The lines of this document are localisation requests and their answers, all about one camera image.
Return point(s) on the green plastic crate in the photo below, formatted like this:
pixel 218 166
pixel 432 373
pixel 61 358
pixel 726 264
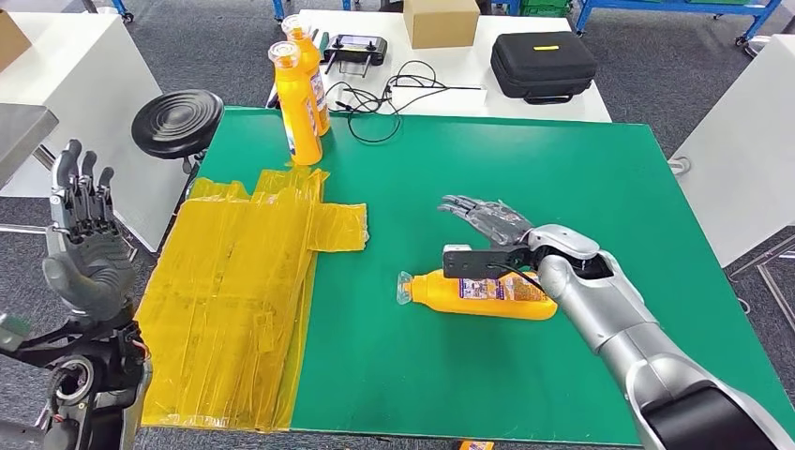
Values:
pixel 546 11
pixel 546 2

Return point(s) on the yellow plastic sheet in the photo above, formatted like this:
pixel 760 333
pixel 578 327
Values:
pixel 223 310

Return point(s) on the small orange label piece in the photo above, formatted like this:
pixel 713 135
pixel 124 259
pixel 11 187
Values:
pixel 476 446

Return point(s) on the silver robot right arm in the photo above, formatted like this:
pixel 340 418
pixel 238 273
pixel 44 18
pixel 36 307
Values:
pixel 596 304

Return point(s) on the black zip carry case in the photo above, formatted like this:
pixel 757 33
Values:
pixel 543 67

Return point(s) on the dark grey table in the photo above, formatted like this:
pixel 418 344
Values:
pixel 22 133

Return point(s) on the orange detergent bottle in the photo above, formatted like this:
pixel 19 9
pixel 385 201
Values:
pixel 435 298
pixel 301 118
pixel 321 93

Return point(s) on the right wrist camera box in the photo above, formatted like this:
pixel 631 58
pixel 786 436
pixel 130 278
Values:
pixel 472 264

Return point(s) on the white work table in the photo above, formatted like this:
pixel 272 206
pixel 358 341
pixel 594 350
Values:
pixel 463 69

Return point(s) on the brown cardboard box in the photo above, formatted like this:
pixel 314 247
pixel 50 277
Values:
pixel 12 40

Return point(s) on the blue metal cart leg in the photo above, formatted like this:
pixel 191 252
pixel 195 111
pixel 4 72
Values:
pixel 122 9

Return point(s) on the dark blue folder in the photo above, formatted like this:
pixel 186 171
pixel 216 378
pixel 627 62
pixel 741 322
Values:
pixel 272 99

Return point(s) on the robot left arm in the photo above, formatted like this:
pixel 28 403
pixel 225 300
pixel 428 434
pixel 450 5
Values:
pixel 74 385

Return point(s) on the green table mat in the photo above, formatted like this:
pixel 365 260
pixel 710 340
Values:
pixel 466 186

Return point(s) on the closed cardboard box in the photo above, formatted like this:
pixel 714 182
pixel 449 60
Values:
pixel 441 25

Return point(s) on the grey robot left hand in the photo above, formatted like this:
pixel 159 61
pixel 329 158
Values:
pixel 87 273

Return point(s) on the black round stool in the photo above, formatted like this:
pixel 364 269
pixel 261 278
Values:
pixel 177 121

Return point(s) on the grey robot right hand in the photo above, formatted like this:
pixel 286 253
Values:
pixel 497 223

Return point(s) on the black remote controller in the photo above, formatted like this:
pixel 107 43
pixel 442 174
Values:
pixel 356 48

